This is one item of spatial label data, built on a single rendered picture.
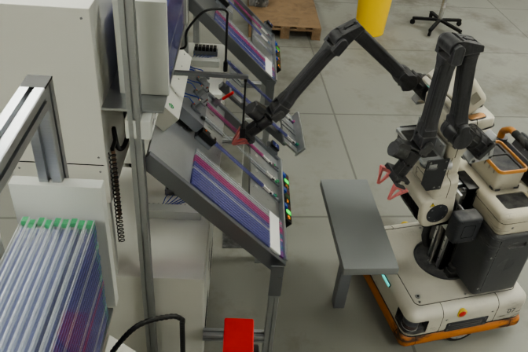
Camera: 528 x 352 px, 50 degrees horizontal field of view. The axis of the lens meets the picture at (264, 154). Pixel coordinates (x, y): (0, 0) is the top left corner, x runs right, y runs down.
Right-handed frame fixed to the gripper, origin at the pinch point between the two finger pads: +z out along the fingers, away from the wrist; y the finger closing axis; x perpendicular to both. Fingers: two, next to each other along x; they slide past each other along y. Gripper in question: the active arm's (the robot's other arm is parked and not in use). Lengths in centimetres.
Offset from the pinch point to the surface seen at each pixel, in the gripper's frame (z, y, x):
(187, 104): -4.2, 12.9, -31.3
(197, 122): -3.8, 16.8, -24.7
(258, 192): 0.7, 17.8, 17.1
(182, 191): 4, 49, -21
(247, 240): 2, 49, 12
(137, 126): -7, 53, -51
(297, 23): 18, -327, 98
